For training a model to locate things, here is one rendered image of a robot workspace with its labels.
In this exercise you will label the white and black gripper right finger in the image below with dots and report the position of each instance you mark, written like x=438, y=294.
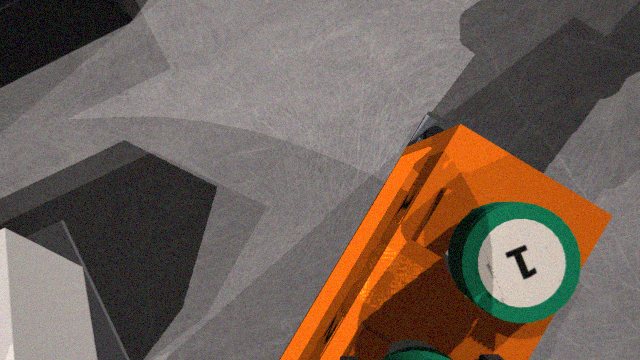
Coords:
x=489, y=357

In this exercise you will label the green screw cap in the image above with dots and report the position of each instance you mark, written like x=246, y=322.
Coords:
x=517, y=261
x=417, y=353

